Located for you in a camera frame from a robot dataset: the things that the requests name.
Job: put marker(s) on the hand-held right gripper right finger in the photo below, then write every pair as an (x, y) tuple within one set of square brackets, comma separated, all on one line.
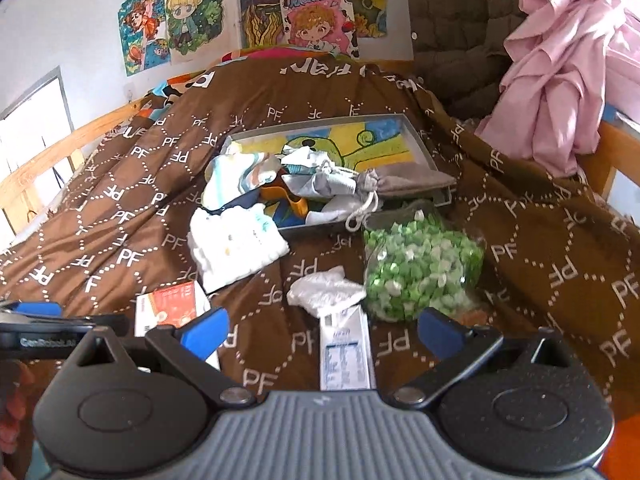
[(442, 332)]

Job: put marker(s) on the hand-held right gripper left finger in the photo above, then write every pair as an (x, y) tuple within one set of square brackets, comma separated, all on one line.
[(207, 332)]

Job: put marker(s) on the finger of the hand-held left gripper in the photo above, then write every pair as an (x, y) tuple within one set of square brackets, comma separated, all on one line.
[(85, 322)]

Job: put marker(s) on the grey box with colourful lining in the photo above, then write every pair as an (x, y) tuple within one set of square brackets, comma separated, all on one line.
[(390, 135)]

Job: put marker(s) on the person's left hand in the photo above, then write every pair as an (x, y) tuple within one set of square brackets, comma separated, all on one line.
[(12, 410)]

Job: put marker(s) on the orange white carton box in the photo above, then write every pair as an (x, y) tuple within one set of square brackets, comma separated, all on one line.
[(167, 310)]

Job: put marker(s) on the bag of green paper stars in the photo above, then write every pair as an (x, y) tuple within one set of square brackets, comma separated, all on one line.
[(422, 265)]

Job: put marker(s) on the white baby garment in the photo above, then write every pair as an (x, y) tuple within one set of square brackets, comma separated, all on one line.
[(235, 250)]

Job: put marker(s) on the white milk carton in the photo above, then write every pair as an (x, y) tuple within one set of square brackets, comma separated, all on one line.
[(346, 350)]

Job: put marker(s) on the brown printed blanket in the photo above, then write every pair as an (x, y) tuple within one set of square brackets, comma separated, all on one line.
[(125, 210)]

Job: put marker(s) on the crumpled white plastic bag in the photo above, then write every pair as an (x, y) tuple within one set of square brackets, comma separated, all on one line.
[(325, 291)]

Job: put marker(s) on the orange plastic piece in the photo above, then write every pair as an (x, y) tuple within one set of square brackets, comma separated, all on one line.
[(295, 205)]

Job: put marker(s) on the striped white cloth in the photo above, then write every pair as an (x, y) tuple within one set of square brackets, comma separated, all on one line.
[(235, 177)]

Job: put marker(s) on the grey white sock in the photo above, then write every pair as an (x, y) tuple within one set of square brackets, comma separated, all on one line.
[(320, 180)]

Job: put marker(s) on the window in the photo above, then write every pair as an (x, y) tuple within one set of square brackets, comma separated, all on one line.
[(35, 130)]

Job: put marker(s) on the cartoon printed bed sheet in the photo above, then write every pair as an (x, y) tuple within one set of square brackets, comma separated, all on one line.
[(165, 97)]

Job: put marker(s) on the pink cloth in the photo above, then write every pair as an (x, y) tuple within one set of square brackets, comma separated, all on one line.
[(565, 75)]

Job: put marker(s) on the dark brown quilted jacket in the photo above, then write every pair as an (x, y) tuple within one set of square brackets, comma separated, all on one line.
[(450, 20)]

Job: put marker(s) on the orange-haired figure wall poster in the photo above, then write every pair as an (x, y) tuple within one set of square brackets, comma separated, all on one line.
[(140, 35)]

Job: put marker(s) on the blond figure wall poster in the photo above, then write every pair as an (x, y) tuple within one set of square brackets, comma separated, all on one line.
[(197, 20)]

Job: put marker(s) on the pink cartoon wall poster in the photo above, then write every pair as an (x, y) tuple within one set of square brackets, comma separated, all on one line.
[(320, 25)]

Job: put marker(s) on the large yellow blue wall poster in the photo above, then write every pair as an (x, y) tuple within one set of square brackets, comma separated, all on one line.
[(265, 5)]

